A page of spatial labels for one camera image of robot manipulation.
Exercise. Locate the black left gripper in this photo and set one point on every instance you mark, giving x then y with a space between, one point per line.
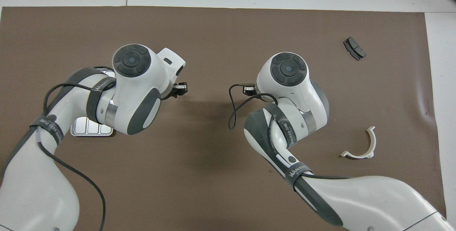
169 94

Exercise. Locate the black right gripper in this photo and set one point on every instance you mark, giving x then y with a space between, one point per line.
258 90

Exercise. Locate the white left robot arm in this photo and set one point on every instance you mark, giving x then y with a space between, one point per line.
142 81

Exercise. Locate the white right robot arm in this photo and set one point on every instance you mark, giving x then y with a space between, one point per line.
295 92

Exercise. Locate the silver metal tray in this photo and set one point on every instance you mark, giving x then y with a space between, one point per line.
89 129

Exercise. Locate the brown paper table mat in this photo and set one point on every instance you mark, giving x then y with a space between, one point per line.
213 28

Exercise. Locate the short dark grey brake pad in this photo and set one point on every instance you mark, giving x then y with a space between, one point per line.
354 48

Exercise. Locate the white curved plastic bracket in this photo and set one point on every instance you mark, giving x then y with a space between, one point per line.
356 155

